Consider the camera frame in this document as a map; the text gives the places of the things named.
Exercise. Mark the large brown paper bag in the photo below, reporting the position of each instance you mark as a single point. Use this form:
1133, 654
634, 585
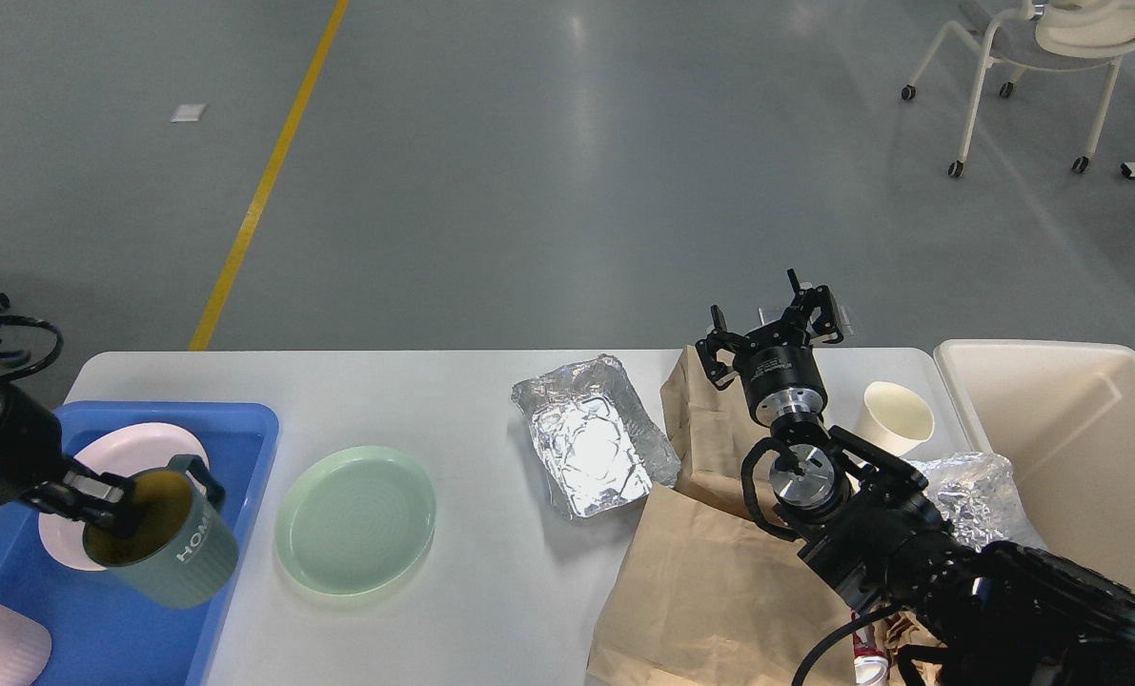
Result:
707, 598

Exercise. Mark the pink plate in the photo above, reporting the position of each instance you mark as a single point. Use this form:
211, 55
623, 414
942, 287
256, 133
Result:
126, 451

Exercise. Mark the beige plastic bin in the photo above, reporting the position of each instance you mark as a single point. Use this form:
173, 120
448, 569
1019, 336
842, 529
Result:
1063, 413

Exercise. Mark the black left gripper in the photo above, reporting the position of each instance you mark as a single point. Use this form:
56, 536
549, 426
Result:
31, 456

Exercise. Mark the crumpled brown paper ball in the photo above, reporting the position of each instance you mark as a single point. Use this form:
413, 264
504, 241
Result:
899, 631

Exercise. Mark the red white crushed can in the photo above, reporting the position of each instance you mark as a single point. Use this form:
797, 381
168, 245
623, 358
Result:
870, 656

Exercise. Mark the small brown paper bag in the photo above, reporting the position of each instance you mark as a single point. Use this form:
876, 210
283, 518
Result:
711, 433

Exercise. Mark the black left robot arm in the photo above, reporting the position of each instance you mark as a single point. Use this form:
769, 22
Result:
7, 320

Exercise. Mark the crumpled foil tray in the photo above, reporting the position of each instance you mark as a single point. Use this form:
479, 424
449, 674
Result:
977, 494

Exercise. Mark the dark green mug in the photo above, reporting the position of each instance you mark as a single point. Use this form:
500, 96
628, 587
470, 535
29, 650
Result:
177, 549

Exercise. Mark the blue plastic tray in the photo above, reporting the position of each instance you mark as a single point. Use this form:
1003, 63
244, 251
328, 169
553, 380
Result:
103, 632

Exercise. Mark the upright white paper cup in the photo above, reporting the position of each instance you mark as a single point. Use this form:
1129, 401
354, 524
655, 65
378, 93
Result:
894, 418

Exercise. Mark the aluminium foil tray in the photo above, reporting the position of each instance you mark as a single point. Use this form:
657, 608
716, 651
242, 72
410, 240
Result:
599, 449

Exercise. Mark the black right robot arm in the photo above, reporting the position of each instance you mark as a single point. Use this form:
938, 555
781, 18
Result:
1006, 614

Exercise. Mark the white chair on casters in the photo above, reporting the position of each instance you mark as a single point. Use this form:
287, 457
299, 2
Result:
1036, 36

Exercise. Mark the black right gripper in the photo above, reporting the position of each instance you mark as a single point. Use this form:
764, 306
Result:
782, 380

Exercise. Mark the light green plate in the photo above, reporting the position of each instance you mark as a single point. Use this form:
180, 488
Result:
356, 521

